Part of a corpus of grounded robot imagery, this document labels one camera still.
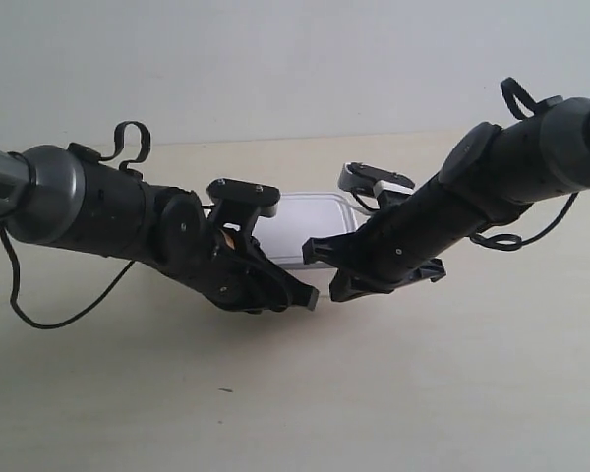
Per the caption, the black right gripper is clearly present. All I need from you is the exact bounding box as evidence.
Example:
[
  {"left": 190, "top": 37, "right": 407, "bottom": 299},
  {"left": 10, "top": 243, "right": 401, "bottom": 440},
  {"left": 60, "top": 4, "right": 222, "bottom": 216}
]
[{"left": 302, "top": 184, "right": 477, "bottom": 302}]

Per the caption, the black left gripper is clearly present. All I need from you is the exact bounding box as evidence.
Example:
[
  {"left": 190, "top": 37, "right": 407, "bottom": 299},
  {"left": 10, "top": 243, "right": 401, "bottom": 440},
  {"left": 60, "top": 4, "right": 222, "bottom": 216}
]
[{"left": 159, "top": 189, "right": 320, "bottom": 314}]

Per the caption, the white lidded plastic container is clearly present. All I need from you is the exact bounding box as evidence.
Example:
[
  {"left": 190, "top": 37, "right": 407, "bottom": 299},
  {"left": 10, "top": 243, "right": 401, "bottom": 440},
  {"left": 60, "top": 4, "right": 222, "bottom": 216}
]
[{"left": 253, "top": 192, "right": 358, "bottom": 270}]

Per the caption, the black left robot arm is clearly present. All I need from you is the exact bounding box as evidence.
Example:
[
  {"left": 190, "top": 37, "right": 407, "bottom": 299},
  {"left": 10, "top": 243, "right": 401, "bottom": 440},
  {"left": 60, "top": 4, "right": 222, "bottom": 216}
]
[{"left": 0, "top": 145, "right": 319, "bottom": 314}]

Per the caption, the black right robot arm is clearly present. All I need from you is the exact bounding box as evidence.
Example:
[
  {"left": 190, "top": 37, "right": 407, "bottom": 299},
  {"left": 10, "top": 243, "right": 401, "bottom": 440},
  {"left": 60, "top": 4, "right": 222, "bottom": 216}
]
[{"left": 302, "top": 98, "right": 590, "bottom": 302}]

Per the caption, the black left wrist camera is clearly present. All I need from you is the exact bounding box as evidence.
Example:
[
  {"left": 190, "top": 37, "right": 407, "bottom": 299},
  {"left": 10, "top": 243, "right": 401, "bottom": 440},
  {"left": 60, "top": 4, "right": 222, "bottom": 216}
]
[{"left": 206, "top": 178, "right": 281, "bottom": 233}]

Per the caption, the grey white right wrist camera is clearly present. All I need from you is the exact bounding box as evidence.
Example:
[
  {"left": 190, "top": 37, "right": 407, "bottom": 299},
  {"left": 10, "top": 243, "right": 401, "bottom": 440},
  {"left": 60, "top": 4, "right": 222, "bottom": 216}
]
[{"left": 338, "top": 162, "right": 415, "bottom": 208}]

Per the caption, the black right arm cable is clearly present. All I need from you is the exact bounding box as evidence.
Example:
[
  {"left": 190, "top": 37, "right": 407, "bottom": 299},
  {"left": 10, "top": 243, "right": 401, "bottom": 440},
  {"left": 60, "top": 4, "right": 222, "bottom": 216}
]
[{"left": 469, "top": 191, "right": 581, "bottom": 250}]

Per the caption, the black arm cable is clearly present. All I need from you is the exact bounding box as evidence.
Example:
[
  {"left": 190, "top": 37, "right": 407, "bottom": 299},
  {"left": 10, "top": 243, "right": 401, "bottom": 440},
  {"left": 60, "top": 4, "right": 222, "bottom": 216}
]
[
  {"left": 469, "top": 191, "right": 581, "bottom": 250},
  {"left": 0, "top": 223, "right": 139, "bottom": 330}
]

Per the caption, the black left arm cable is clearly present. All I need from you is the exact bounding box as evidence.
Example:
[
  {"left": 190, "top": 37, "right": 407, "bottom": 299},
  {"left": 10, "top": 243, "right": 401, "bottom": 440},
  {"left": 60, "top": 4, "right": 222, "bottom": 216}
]
[{"left": 0, "top": 223, "right": 139, "bottom": 330}]

